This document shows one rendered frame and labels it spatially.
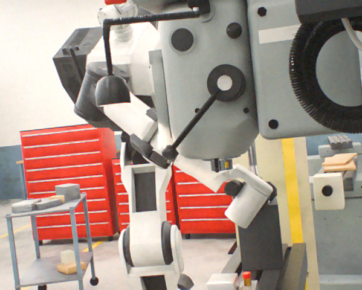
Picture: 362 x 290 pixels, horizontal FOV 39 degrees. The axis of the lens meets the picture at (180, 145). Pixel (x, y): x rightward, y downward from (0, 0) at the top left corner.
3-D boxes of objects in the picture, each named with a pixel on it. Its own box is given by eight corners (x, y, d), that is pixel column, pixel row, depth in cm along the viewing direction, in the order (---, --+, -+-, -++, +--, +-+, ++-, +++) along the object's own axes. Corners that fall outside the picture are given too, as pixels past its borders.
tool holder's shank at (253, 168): (247, 177, 154) (243, 140, 153) (257, 176, 154) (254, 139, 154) (250, 178, 151) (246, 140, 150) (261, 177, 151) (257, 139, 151)
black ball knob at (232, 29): (225, 38, 95) (223, 22, 95) (228, 40, 98) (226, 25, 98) (241, 36, 95) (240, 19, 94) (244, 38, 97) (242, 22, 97)
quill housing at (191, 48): (165, 164, 103) (147, 3, 102) (191, 154, 123) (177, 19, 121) (261, 156, 98) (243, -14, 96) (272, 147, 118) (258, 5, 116)
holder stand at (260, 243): (242, 271, 149) (234, 203, 148) (243, 251, 171) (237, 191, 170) (284, 269, 147) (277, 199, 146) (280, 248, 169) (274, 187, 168)
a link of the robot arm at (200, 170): (225, 161, 124) (159, 116, 127) (200, 196, 126) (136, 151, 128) (228, 159, 135) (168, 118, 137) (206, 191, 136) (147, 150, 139)
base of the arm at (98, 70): (103, 130, 144) (66, 113, 146) (119, 117, 156) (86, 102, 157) (119, 81, 138) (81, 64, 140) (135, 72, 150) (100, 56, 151)
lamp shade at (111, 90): (96, 107, 112) (93, 78, 111) (130, 103, 113) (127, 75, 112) (96, 106, 104) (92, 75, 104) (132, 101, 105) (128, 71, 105)
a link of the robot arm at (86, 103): (96, 126, 140) (69, 103, 148) (121, 125, 147) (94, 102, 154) (109, 88, 136) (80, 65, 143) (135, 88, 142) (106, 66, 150)
